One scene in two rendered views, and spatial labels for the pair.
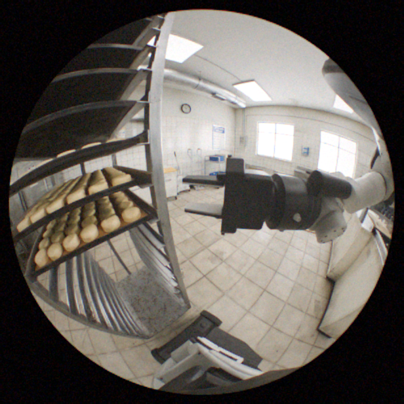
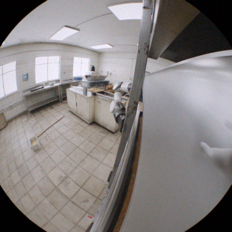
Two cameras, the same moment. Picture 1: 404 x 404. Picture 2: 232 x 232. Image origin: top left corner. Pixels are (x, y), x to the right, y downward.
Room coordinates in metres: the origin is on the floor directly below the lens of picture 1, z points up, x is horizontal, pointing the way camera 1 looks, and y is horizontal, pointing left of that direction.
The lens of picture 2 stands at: (0.41, 0.30, 1.42)
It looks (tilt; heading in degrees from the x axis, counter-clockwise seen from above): 30 degrees down; 242
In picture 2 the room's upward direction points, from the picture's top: 8 degrees clockwise
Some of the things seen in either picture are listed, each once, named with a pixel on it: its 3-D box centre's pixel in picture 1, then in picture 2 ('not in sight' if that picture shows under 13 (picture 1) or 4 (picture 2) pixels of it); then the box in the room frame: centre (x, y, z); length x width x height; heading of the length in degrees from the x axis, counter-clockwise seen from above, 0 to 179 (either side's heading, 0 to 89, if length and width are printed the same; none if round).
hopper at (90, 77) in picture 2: not in sight; (96, 77); (-0.01, -1.86, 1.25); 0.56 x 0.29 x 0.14; 32
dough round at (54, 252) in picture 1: (55, 250); not in sight; (0.04, 0.35, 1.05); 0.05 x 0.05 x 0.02
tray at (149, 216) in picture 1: (84, 205); not in sight; (0.28, 0.48, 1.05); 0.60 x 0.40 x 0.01; 49
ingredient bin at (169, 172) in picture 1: (162, 183); not in sight; (2.63, 0.94, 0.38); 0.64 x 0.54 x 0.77; 38
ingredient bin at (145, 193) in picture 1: (136, 191); not in sight; (2.21, 1.43, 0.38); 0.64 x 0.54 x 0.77; 40
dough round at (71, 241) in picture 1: (71, 241); not in sight; (0.09, 0.31, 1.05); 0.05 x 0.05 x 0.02
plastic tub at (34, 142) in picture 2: not in sight; (34, 143); (1.67, -1.01, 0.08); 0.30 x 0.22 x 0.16; 117
